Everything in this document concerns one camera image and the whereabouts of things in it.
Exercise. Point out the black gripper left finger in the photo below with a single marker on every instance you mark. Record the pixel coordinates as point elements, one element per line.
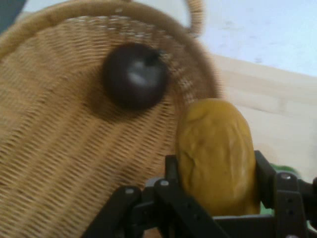
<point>161,210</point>

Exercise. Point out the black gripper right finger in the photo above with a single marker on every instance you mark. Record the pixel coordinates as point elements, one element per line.
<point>289,198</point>

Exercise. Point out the yellow potato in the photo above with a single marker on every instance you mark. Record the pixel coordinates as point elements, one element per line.
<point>218,156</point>

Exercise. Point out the green bell pepper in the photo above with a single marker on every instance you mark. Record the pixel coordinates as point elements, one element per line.
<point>284,169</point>

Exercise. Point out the woven wicker basket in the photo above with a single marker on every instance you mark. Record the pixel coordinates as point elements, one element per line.
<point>62,136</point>

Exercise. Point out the dark purple plum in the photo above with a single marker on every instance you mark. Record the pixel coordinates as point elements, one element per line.
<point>136,77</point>

